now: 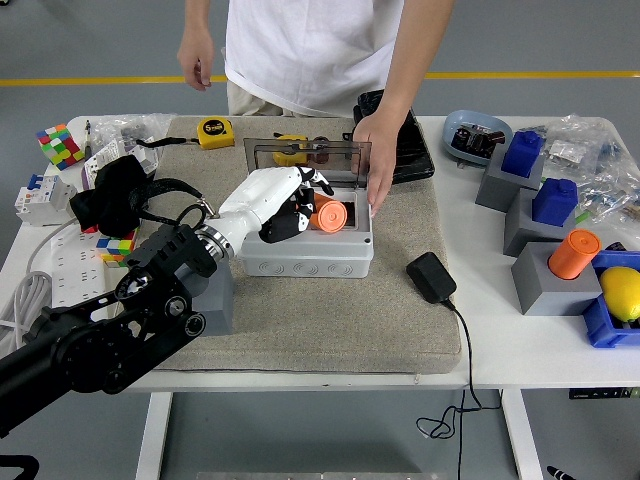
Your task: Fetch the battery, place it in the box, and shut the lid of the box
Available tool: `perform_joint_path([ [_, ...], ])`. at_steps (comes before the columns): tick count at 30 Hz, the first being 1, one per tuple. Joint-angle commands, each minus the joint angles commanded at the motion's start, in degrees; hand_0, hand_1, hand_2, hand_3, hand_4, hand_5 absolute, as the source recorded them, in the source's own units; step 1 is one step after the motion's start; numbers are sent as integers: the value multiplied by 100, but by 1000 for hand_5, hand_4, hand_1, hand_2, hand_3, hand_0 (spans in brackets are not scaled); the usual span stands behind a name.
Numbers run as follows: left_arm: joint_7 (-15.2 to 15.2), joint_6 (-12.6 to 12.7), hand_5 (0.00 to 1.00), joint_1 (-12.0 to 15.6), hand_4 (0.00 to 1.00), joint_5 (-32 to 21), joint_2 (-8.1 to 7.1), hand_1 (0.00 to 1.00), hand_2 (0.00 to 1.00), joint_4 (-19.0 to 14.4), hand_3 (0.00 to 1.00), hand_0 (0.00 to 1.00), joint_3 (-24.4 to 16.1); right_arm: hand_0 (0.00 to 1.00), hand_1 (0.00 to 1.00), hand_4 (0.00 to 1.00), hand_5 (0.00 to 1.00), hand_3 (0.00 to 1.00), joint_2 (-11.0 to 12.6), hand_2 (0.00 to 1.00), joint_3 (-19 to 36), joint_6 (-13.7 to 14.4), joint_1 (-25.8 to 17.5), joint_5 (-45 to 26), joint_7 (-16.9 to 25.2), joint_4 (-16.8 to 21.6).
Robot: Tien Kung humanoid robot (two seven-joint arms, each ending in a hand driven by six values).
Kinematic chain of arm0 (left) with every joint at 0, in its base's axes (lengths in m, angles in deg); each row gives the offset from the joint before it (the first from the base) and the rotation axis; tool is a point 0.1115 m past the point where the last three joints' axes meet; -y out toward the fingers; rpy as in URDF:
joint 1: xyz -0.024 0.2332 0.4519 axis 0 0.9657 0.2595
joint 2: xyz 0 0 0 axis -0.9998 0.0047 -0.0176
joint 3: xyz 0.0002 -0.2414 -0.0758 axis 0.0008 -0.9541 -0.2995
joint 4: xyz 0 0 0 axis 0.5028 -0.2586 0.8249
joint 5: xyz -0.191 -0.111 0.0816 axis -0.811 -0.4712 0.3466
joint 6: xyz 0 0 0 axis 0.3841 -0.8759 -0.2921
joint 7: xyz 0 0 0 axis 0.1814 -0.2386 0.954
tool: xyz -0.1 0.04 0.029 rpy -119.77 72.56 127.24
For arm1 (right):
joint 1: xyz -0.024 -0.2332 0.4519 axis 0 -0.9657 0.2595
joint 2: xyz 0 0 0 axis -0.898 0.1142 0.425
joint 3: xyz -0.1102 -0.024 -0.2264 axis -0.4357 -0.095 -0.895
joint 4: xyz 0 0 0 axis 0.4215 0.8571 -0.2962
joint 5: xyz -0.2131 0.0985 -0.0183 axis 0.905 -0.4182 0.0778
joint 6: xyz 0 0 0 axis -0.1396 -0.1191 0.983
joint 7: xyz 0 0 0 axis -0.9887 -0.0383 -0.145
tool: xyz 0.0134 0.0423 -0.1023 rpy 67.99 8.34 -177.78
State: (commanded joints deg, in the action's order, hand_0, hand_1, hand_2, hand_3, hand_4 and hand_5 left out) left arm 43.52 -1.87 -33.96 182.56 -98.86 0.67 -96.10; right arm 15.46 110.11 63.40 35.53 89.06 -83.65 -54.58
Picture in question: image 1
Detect person's left hand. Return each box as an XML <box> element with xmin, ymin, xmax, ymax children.
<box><xmin>351</xmin><ymin>117</ymin><xmax>401</xmax><ymax>217</ymax></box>

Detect light blue bowl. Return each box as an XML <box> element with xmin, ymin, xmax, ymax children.
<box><xmin>443</xmin><ymin>109</ymin><xmax>515</xmax><ymax>167</ymax></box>

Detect person's right hand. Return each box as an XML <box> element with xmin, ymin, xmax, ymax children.
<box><xmin>176</xmin><ymin>34</ymin><xmax>215</xmax><ymax>92</ymax></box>

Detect white power strip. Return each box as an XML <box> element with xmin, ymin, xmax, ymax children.
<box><xmin>49</xmin><ymin>230</ymin><xmax>116</xmax><ymax>309</ymax></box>

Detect grey-brown mat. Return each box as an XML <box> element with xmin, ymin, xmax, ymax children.
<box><xmin>107</xmin><ymin>116</ymin><xmax>462</xmax><ymax>375</ymax></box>

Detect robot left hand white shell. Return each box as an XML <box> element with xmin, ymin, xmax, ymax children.
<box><xmin>218</xmin><ymin>166</ymin><xmax>335</xmax><ymax>246</ymax></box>

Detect white and purple packet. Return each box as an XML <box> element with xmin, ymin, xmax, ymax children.
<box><xmin>80</xmin><ymin>137</ymin><xmax>126</xmax><ymax>191</ymax></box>

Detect grey electrical box with lid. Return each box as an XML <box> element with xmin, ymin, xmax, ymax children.
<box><xmin>237</xmin><ymin>138</ymin><xmax>375</xmax><ymax>279</ymax></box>

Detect black table control panel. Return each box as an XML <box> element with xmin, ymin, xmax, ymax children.
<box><xmin>568</xmin><ymin>387</ymin><xmax>640</xmax><ymax>400</ymax></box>

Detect grey block holder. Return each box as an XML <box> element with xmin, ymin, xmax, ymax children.
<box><xmin>510</xmin><ymin>242</ymin><xmax>604</xmax><ymax>316</ymax></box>
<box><xmin>503</xmin><ymin>188</ymin><xmax>579</xmax><ymax>259</ymax></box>
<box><xmin>474</xmin><ymin>144</ymin><xmax>546</xmax><ymax>214</ymax></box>

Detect blue plastic bin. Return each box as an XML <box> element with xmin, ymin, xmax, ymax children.
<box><xmin>581</xmin><ymin>249</ymin><xmax>640</xmax><ymax>349</ymax></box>

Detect small colourful puzzle cube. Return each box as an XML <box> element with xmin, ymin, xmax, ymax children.
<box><xmin>95</xmin><ymin>227</ymin><xmax>139</xmax><ymax>270</ymax></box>

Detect shiny black flat device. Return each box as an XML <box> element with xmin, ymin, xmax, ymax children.
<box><xmin>357</xmin><ymin>89</ymin><xmax>435</xmax><ymax>184</ymax></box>

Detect clear plastic bag with parts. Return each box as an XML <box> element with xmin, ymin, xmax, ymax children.
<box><xmin>92</xmin><ymin>113</ymin><xmax>169</xmax><ymax>151</ymax></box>

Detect clear bags of small parts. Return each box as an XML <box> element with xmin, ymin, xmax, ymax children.
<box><xmin>537</xmin><ymin>113</ymin><xmax>640</xmax><ymax>227</ymax></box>

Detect white table leg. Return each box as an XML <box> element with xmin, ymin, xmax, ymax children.
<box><xmin>134</xmin><ymin>391</ymin><xmax>174</xmax><ymax>480</ymax></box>
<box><xmin>501</xmin><ymin>389</ymin><xmax>544</xmax><ymax>480</ymax></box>

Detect white circuit breaker blue switch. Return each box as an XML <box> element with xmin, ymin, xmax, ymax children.
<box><xmin>13</xmin><ymin>172</ymin><xmax>79</xmax><ymax>227</ymax></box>

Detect yellow lemon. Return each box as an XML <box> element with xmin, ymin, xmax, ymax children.
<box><xmin>599</xmin><ymin>266</ymin><xmax>640</xmax><ymax>324</ymax></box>

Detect black plug adapter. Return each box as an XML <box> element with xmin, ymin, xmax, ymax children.
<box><xmin>405</xmin><ymin>251</ymin><xmax>458</xmax><ymax>304</ymax></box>

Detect blue plastic block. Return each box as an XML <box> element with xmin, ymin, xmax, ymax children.
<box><xmin>531</xmin><ymin>178</ymin><xmax>579</xmax><ymax>226</ymax></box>
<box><xmin>501</xmin><ymin>130</ymin><xmax>545</xmax><ymax>179</ymax></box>

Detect black cloth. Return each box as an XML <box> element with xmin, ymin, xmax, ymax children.
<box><xmin>68</xmin><ymin>153</ymin><xmax>154</xmax><ymax>236</ymax></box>

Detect round yellow tape measure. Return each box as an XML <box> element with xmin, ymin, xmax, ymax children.
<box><xmin>272</xmin><ymin>131</ymin><xmax>310</xmax><ymax>168</ymax></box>

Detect dark electronic parts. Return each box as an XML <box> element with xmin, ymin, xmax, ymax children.
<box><xmin>450</xmin><ymin>122</ymin><xmax>507</xmax><ymax>160</ymax></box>

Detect person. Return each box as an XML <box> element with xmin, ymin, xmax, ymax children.
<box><xmin>219</xmin><ymin>0</ymin><xmax>407</xmax><ymax>119</ymax></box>

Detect black cord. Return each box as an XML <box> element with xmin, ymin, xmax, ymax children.
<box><xmin>415</xmin><ymin>297</ymin><xmax>503</xmax><ymax>480</ymax></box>

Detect grey block with round hole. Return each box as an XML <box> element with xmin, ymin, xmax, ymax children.
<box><xmin>192</xmin><ymin>259</ymin><xmax>236</xmax><ymax>337</ymax></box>

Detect large colourful puzzle cube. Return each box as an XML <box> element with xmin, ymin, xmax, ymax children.
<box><xmin>35</xmin><ymin>123</ymin><xmax>85</xmax><ymax>172</ymax></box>

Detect square yellow tape measure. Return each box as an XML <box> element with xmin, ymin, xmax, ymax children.
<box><xmin>135</xmin><ymin>117</ymin><xmax>236</xmax><ymax>150</ymax></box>

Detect orange cylinder battery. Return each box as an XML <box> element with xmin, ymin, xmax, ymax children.
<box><xmin>547</xmin><ymin>229</ymin><xmax>603</xmax><ymax>281</ymax></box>
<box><xmin>308</xmin><ymin>193</ymin><xmax>349</xmax><ymax>235</ymax></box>

